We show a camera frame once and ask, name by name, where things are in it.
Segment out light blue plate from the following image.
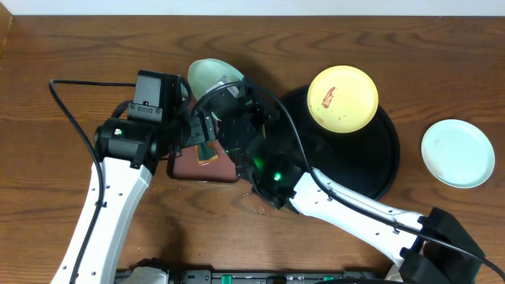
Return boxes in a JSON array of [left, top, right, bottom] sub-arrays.
[[421, 119, 496, 189], [188, 58, 244, 100]]

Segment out green yellow sponge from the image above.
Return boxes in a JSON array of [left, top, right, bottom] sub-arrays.
[[195, 142, 219, 165]]

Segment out yellow plate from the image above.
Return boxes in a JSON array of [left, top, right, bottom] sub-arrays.
[[307, 65, 379, 133]]

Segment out light blue plate front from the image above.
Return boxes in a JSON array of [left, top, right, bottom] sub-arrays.
[[421, 119, 496, 189]]

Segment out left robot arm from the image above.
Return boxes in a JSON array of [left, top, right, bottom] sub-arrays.
[[49, 70, 215, 283]]

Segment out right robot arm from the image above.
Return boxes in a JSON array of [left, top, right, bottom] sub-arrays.
[[193, 81, 488, 283]]

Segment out black rectangular water tray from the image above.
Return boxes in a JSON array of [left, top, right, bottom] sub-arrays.
[[166, 94, 241, 185]]

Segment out round black serving tray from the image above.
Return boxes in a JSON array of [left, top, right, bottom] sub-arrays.
[[281, 86, 400, 200]]

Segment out left black cable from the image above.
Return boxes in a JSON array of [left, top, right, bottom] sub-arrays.
[[48, 78, 137, 284]]

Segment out black cable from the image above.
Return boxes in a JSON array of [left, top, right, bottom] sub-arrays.
[[191, 80, 505, 281], [48, 78, 137, 284]]

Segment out right black cable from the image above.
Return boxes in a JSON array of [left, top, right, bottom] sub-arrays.
[[191, 80, 505, 281]]

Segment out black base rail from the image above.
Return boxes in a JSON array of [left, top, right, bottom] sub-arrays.
[[114, 258, 379, 284]]

